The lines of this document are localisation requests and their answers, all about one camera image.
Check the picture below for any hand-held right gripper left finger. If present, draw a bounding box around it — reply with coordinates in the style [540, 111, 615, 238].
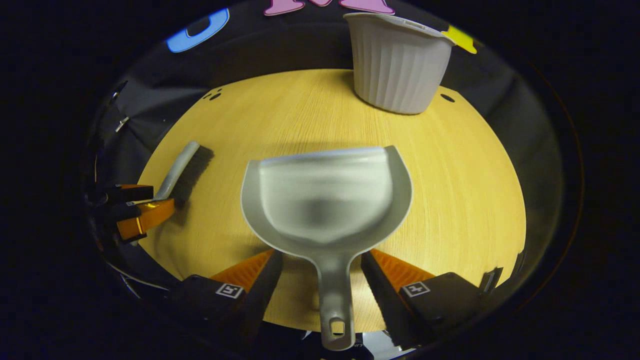
[167, 249, 284, 351]

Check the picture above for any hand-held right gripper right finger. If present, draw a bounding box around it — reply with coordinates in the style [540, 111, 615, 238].
[360, 248, 486, 350]

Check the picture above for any small white broom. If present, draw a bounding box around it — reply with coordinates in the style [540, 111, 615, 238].
[131, 141, 215, 246]

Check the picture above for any white plastic dustpan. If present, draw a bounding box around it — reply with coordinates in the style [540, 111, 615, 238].
[240, 145, 414, 352]

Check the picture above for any white ribbed garbage bin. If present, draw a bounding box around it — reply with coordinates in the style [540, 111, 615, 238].
[343, 12, 457, 115]

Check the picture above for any wooden desktop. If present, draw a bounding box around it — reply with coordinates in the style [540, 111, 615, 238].
[136, 68, 527, 333]

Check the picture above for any black backdrop cloth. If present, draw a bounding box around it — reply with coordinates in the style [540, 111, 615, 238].
[82, 0, 566, 301]

